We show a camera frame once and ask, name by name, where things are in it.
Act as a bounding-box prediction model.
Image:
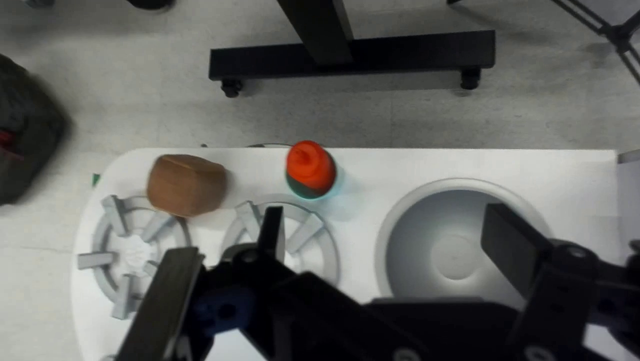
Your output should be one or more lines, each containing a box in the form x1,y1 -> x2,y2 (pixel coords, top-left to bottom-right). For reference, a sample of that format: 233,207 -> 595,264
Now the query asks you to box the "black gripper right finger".
479,201 -> 606,361

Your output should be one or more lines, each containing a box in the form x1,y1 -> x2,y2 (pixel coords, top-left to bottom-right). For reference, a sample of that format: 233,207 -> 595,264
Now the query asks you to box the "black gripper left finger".
113,244 -> 207,361

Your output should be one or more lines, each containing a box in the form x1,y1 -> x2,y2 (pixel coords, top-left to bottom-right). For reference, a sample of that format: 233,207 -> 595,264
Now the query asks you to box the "grey toy burner grate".
76,193 -> 195,323
218,198 -> 341,288

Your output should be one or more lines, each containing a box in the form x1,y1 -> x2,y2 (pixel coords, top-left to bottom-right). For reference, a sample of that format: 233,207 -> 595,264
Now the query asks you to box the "grey toy sink bowl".
373,177 -> 555,313

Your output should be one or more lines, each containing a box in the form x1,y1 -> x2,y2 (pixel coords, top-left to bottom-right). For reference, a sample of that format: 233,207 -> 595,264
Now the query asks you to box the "white toy kitchen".
67,146 -> 640,361

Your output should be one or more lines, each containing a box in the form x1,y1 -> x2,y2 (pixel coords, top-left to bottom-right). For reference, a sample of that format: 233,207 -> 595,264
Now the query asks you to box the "brown toy food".
144,152 -> 230,221

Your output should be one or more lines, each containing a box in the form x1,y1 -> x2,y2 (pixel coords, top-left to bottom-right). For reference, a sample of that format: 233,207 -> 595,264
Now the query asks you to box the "red tomato toy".
284,138 -> 337,201

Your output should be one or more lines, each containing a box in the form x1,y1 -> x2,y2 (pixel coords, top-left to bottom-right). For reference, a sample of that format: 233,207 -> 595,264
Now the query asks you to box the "dark bag with red trim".
0,53 -> 73,207

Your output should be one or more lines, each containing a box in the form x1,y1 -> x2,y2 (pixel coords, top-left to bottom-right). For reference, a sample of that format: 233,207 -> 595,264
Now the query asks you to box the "black thin tripod leg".
552,0 -> 640,86

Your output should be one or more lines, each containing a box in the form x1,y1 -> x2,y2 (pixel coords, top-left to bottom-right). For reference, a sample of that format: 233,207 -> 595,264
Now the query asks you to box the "black stand base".
207,0 -> 498,101

